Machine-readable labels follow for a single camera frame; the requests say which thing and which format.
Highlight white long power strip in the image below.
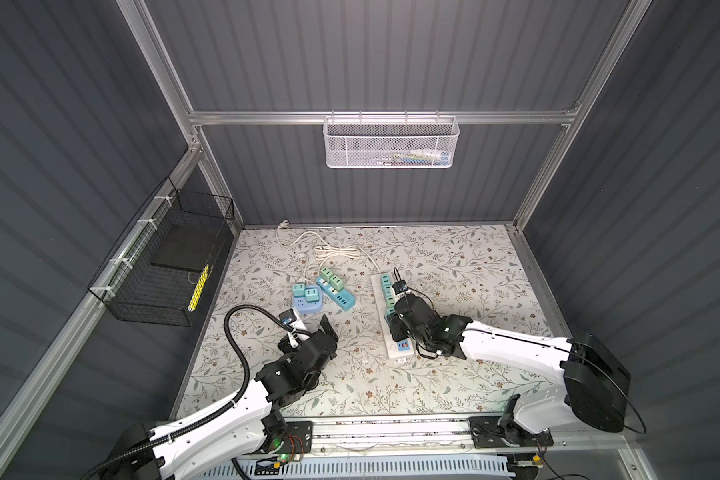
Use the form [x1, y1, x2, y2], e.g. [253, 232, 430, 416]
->
[371, 273, 415, 363]

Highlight lavender square power socket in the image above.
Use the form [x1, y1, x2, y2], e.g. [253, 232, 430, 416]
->
[291, 283, 323, 315]

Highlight teal power strip with USB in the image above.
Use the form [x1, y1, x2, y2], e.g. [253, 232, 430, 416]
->
[316, 272, 356, 312]

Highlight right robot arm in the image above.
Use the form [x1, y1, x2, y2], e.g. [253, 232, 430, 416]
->
[379, 274, 631, 445]

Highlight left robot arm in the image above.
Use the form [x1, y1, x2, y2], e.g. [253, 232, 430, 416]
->
[83, 316, 339, 479]

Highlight yellow marker in basket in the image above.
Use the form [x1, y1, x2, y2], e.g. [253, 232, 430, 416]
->
[187, 264, 211, 312]

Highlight black pad in basket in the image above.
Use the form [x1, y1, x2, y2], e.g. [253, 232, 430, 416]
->
[150, 225, 216, 273]

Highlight pens in white basket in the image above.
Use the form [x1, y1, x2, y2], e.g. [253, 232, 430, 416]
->
[374, 148, 452, 168]

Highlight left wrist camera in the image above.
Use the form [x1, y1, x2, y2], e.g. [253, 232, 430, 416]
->
[278, 309, 311, 343]

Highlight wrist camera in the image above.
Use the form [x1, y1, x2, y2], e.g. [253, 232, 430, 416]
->
[392, 280, 409, 295]
[278, 309, 311, 343]

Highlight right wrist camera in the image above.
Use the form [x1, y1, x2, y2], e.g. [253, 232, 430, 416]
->
[392, 280, 409, 295]

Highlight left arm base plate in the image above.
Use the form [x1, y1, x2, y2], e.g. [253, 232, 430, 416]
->
[261, 420, 314, 455]

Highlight black corrugated cable hose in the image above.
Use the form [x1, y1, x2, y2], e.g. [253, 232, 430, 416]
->
[77, 304, 295, 480]

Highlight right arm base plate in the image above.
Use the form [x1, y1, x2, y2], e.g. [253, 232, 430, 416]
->
[468, 415, 554, 449]

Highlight white bundled power cable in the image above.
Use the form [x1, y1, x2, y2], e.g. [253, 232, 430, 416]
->
[273, 219, 382, 276]

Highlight black wire side basket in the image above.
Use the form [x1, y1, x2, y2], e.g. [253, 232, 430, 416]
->
[89, 179, 235, 327]

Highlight white wire wall basket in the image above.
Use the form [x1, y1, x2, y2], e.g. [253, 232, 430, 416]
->
[322, 114, 460, 169]

